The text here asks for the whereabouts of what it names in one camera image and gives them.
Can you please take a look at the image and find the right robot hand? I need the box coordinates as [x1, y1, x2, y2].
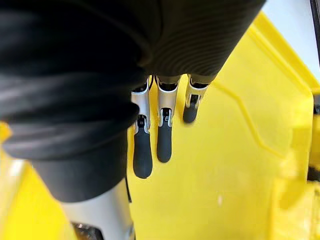
[0, 0, 267, 240]

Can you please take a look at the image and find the grey trash can yellow lid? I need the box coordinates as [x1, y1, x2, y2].
[0, 11, 320, 240]

